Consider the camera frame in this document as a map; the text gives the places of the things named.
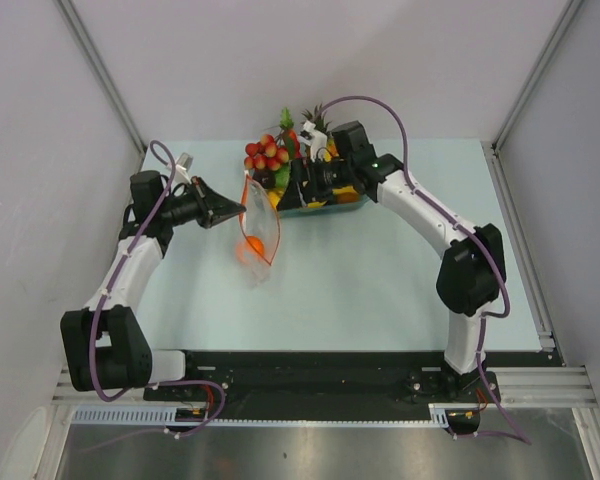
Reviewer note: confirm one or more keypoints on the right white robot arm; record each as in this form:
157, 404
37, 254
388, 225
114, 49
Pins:
472, 274

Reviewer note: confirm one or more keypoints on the small pineapple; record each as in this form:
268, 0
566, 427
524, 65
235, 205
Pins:
317, 117

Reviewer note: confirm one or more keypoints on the right aluminium frame post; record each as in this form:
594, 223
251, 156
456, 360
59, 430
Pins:
565, 21

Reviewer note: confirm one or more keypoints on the clear zip top bag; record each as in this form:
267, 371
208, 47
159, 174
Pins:
260, 219

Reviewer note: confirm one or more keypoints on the red strawberry cluster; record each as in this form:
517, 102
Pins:
266, 155

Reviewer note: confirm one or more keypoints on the aluminium frame post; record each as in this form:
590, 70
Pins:
94, 60
565, 21

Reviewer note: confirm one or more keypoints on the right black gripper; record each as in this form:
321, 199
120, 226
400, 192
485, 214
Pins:
303, 171

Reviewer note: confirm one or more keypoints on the teal plastic fruit tray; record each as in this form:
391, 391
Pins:
284, 176

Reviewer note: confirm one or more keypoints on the orange fruit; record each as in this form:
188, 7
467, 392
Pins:
255, 245

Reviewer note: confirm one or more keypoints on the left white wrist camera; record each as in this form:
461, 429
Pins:
181, 168

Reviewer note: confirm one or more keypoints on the left aluminium frame post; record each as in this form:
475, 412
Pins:
94, 60

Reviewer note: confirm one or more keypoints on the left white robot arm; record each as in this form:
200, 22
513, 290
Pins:
104, 344

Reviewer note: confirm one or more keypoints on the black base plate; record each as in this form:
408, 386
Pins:
328, 386

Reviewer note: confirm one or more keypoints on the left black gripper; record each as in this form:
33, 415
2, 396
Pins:
212, 207

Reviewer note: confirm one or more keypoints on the dark purple mangosteen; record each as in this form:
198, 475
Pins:
266, 178

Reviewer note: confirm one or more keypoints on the yellow banana bunch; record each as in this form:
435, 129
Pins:
341, 196

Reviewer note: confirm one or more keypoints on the aluminium front rail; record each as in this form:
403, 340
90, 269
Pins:
537, 387

